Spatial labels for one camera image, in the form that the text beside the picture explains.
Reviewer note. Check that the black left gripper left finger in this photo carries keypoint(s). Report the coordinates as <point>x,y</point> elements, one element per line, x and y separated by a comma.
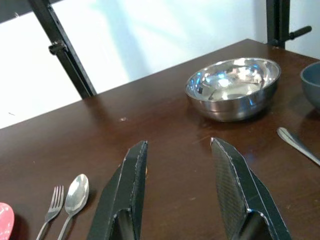
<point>122,195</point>

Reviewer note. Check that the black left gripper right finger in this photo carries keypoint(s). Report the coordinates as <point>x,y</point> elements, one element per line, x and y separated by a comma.
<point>240,195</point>

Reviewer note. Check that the silver metal spoon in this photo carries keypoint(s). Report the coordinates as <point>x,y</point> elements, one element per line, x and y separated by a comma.
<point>76,192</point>

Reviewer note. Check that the dark brown wooden table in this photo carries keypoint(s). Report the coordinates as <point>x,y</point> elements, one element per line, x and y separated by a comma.
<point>175,155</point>

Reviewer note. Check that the silver metal fork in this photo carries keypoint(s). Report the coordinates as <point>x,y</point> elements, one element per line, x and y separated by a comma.
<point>297,145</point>
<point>53,207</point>

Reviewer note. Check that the shiny steel bowl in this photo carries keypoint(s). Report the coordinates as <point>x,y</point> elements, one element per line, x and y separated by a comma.
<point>232,92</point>

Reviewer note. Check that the pink round plate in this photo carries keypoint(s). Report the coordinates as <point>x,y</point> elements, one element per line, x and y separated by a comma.
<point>6,220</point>

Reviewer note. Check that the grey-blue cup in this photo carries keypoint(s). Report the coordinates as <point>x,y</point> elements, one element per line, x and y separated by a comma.
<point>312,85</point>

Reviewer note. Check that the black metal stand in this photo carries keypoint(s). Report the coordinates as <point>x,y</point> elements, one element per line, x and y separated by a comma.
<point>277,22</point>
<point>65,50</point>

